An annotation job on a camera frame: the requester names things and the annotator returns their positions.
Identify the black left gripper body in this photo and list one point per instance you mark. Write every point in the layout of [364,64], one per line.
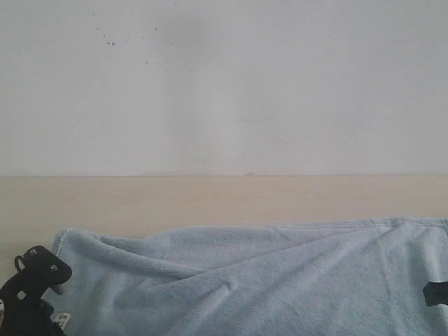
[19,317]

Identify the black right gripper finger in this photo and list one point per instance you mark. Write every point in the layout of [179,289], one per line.
[436,293]

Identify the light blue fleece towel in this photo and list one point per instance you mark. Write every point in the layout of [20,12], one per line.
[357,277]

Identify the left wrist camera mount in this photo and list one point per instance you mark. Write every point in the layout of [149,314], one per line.
[37,270]

